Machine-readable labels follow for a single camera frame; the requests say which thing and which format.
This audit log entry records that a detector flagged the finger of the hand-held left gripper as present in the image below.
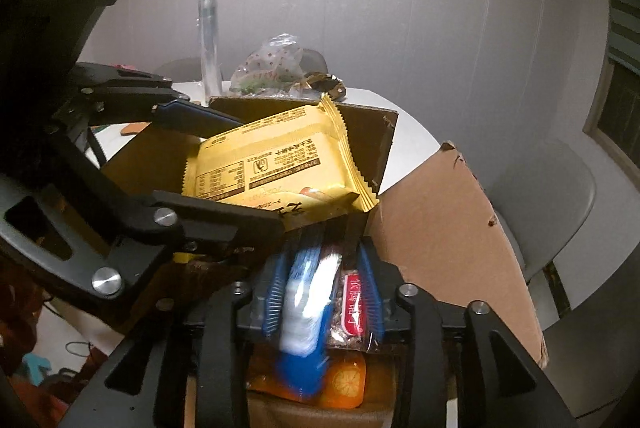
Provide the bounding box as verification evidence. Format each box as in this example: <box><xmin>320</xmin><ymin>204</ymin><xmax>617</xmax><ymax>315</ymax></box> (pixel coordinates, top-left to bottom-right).
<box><xmin>54</xmin><ymin>62</ymin><xmax>247</xmax><ymax>139</ymax></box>
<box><xmin>0</xmin><ymin>127</ymin><xmax>289</xmax><ymax>306</ymax></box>

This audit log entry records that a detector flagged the grey chair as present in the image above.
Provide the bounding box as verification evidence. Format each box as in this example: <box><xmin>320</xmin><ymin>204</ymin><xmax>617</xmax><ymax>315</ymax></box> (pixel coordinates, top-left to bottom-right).
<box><xmin>301</xmin><ymin>49</ymin><xmax>329</xmax><ymax>76</ymax></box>
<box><xmin>155</xmin><ymin>56</ymin><xmax>204</xmax><ymax>81</ymax></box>
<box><xmin>490</xmin><ymin>140</ymin><xmax>598</xmax><ymax>293</ymax></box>

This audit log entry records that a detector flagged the blue plastic stool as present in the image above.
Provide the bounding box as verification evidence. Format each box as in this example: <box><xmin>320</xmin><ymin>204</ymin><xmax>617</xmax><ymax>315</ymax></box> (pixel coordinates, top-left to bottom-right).
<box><xmin>22</xmin><ymin>352</ymin><xmax>52</xmax><ymax>384</ymax></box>

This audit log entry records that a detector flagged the yellow snack packet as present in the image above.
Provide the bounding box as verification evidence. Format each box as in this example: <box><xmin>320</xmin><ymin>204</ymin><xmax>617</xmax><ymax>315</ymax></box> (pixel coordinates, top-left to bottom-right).
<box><xmin>181</xmin><ymin>92</ymin><xmax>382</xmax><ymax>233</ymax></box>

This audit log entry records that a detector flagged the brown cardboard box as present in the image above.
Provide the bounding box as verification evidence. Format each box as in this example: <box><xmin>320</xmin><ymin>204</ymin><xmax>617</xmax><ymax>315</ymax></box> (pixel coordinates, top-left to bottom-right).
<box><xmin>100</xmin><ymin>95</ymin><xmax>548</xmax><ymax>428</ymax></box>

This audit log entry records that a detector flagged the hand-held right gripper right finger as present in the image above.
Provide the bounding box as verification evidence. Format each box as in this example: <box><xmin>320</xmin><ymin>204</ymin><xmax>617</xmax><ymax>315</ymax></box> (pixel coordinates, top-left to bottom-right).
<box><xmin>356</xmin><ymin>244</ymin><xmax>576</xmax><ymax>428</ymax></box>

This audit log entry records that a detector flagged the orange snack packet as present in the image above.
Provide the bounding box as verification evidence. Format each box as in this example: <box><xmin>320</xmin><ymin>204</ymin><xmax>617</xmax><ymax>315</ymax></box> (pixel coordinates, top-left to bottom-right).
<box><xmin>247</xmin><ymin>348</ymin><xmax>368</xmax><ymax>409</ymax></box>

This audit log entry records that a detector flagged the clear packet with red label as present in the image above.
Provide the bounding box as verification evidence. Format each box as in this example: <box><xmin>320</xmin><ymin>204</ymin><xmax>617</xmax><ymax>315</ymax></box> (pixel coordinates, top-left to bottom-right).
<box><xmin>327</xmin><ymin>243</ymin><xmax>396</xmax><ymax>354</ymax></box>

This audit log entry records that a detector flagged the window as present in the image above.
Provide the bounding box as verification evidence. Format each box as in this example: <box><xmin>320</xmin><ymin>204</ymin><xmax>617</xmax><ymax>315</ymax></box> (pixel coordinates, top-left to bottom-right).
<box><xmin>582</xmin><ymin>48</ymin><xmax>640</xmax><ymax>159</ymax></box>

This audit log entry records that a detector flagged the clear plastic tube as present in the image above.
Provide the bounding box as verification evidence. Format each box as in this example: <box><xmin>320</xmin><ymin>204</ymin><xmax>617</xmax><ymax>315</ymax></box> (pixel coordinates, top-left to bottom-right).
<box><xmin>197</xmin><ymin>0</ymin><xmax>223</xmax><ymax>93</ymax></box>

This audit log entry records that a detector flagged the black metal frame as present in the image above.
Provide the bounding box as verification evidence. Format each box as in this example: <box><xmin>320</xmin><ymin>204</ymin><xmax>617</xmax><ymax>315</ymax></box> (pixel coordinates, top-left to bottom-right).
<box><xmin>87</xmin><ymin>128</ymin><xmax>107</xmax><ymax>169</ymax></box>

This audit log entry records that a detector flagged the blue and white snack packet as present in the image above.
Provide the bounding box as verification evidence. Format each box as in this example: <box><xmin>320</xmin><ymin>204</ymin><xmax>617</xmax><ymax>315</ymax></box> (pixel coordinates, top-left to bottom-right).
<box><xmin>275</xmin><ymin>243</ymin><xmax>346</xmax><ymax>401</ymax></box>

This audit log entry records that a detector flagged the black and gold item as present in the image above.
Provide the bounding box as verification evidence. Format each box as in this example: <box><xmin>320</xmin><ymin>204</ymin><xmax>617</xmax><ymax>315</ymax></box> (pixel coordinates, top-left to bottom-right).
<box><xmin>300</xmin><ymin>72</ymin><xmax>348</xmax><ymax>101</ymax></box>

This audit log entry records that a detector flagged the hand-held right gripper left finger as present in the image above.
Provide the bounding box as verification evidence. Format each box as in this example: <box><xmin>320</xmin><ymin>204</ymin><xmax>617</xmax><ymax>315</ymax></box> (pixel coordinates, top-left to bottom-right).
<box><xmin>60</xmin><ymin>252</ymin><xmax>292</xmax><ymax>428</ymax></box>

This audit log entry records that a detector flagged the striped curtain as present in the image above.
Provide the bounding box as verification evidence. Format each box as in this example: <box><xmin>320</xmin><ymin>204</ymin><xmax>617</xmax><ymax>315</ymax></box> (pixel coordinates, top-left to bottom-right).
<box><xmin>602</xmin><ymin>0</ymin><xmax>640</xmax><ymax>73</ymax></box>

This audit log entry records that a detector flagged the dotted clear plastic bag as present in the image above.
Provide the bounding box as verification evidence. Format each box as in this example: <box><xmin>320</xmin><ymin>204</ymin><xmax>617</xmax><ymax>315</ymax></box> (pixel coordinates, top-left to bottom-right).
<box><xmin>230</xmin><ymin>32</ymin><xmax>306</xmax><ymax>98</ymax></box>

